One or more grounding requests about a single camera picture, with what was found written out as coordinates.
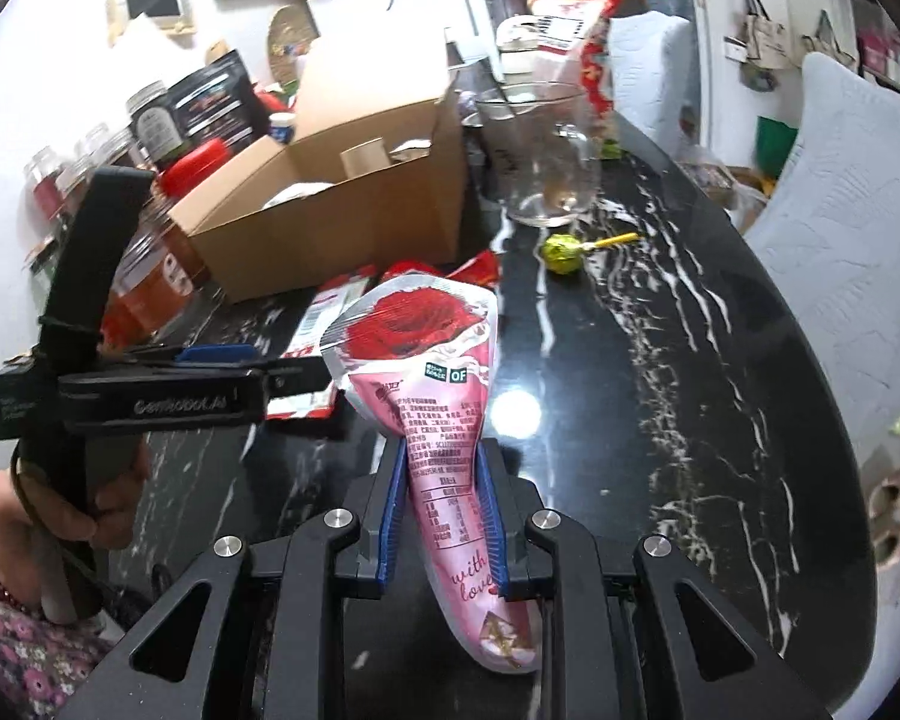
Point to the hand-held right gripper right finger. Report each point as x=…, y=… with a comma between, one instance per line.
x=491, y=517

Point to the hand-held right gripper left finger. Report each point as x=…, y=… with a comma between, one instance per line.
x=394, y=517

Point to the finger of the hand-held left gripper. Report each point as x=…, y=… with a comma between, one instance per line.
x=210, y=354
x=296, y=375

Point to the pink rose snack pouch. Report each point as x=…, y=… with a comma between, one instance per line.
x=435, y=390

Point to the brown cardboard box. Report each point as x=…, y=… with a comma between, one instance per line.
x=330, y=232

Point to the person's left forearm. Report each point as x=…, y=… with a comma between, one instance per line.
x=22, y=660

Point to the person's left hand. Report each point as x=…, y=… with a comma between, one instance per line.
x=52, y=521

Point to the red white snack packet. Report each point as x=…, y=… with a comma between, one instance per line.
x=311, y=337

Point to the glass jar red label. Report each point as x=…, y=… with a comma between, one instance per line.
x=154, y=277

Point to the dark glass jar white label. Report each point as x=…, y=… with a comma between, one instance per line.
x=157, y=127

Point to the small white blue-capped bottle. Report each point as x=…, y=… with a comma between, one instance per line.
x=282, y=129

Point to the glass jar with red contents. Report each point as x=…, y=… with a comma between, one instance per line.
x=49, y=180

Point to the black snack pouch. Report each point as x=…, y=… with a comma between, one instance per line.
x=217, y=101

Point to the green lollipop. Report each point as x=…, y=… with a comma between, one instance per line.
x=562, y=253

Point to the white cutting board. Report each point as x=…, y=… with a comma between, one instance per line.
x=146, y=41

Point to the woven straw fan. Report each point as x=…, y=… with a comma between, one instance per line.
x=292, y=41

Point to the glass measuring jug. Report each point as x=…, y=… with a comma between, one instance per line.
x=544, y=157

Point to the white refrigerator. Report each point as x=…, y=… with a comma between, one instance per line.
x=420, y=7

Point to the large red white snack bag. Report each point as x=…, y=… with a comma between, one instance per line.
x=574, y=37

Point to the white quilted chair cushion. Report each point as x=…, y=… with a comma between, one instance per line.
x=855, y=240

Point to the white covered chair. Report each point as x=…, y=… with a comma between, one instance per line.
x=652, y=82

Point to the green bag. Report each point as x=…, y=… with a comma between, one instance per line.
x=776, y=150

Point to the canvas tote bag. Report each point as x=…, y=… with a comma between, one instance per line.
x=757, y=37
x=829, y=37

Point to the wall intercom panel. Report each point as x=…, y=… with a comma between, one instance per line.
x=154, y=7

